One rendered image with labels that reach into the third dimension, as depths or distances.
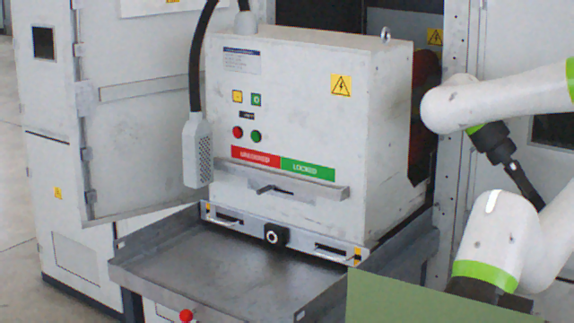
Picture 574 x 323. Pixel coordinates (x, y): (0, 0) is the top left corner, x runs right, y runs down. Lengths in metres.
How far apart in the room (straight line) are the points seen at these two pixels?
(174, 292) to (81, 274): 1.61
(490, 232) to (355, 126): 0.49
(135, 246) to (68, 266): 1.50
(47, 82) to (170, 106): 1.05
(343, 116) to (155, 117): 0.66
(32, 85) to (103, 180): 1.16
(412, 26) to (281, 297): 1.28
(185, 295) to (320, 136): 0.49
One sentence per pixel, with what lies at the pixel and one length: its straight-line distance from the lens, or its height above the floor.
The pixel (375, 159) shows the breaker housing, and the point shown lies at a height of 1.13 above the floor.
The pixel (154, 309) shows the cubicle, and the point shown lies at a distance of 2.88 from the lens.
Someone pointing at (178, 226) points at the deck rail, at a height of 0.87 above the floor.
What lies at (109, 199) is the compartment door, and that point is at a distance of 2.05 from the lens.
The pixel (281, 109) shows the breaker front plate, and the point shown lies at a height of 1.22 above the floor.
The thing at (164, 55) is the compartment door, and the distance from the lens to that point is 2.02.
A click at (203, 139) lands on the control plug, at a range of 1.77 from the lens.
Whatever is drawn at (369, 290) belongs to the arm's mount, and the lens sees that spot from 1.20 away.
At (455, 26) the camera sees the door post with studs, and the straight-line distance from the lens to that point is 1.81.
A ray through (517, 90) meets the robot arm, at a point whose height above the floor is 1.36.
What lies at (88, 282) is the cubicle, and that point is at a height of 0.15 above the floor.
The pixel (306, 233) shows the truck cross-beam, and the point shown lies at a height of 0.92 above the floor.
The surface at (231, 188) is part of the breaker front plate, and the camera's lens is 1.86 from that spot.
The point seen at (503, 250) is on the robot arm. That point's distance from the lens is 1.23.
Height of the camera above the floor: 1.66
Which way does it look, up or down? 19 degrees down
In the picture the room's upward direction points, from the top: straight up
